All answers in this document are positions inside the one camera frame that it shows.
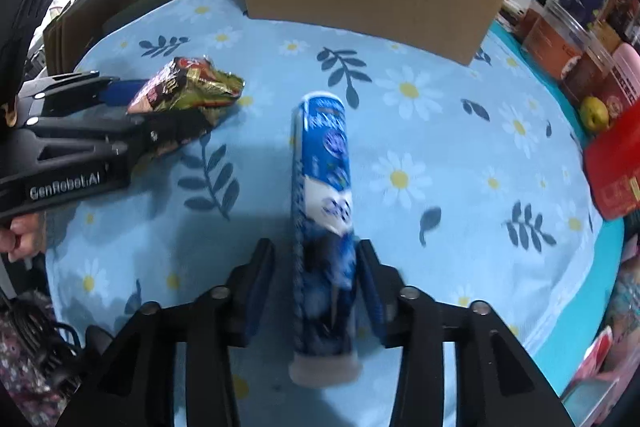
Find pink white package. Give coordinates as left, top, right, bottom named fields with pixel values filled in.
left=560, top=324, right=616, bottom=403

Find red canister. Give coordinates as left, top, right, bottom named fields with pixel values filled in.
left=583, top=109, right=640, bottom=222

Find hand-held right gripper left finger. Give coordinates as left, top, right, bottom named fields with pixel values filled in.
left=55, top=237, right=276, bottom=427

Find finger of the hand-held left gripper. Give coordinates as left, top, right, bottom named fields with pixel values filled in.
left=15, top=107, right=223, bottom=160
left=17, top=71, right=151, bottom=128

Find yellow green apple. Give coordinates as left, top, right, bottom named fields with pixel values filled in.
left=580, top=96, right=611, bottom=132

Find green brown snack packet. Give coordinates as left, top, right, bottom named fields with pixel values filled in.
left=126, top=56, right=246, bottom=115

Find blue white tube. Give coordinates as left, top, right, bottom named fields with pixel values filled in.
left=289, top=92, right=363, bottom=390

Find person's floral clothing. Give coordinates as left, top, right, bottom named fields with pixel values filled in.
left=0, top=292, right=83, bottom=427

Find flat cardboard sheets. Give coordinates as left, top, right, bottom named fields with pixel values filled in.
left=42, top=0, right=166, bottom=75

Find person's left hand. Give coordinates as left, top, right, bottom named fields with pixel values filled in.
left=0, top=212, right=49, bottom=264

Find jar brown contents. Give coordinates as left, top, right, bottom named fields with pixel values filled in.
left=560, top=39, right=618, bottom=105

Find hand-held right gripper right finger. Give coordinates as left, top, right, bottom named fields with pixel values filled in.
left=356, top=238, right=576, bottom=427

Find dark green chair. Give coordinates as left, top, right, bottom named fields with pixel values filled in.
left=102, top=0, right=191, bottom=38

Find pink bottle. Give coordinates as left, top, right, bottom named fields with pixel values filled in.
left=597, top=44, right=640, bottom=122

